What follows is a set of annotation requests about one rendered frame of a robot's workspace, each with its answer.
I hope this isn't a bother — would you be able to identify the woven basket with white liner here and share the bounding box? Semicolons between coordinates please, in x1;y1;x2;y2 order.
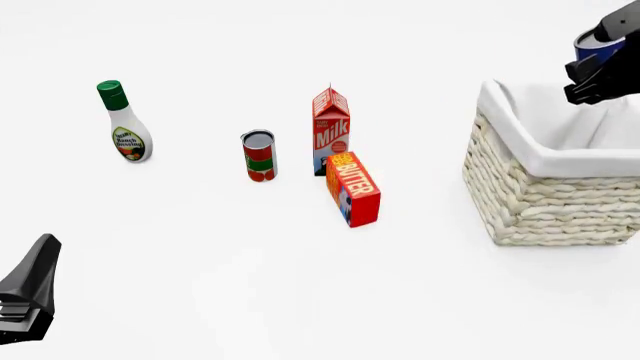
462;78;640;248

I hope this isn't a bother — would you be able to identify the red butter box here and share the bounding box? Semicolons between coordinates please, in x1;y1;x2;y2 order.
325;150;382;229

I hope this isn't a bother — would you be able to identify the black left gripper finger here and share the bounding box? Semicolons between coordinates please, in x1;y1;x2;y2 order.
0;233;63;313

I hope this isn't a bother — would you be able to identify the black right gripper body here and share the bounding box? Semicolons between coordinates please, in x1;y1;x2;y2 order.
599;36;640;100

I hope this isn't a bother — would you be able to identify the ranch dressing bottle green cap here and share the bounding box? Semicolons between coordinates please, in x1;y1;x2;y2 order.
96;79;154;164

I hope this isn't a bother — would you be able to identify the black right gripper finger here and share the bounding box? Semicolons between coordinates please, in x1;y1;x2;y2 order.
564;53;604;83
563;79;619;107

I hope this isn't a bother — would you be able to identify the blue tin with white top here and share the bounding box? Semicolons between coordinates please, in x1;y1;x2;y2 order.
573;28;627;62

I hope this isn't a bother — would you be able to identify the red and green tomato tin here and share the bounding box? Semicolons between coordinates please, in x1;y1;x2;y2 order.
240;129;279;183

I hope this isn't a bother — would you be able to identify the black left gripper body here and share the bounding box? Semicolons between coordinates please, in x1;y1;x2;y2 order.
0;293;56;346

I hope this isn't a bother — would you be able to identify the red and white milk carton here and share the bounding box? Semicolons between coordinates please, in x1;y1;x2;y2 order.
312;82;352;177

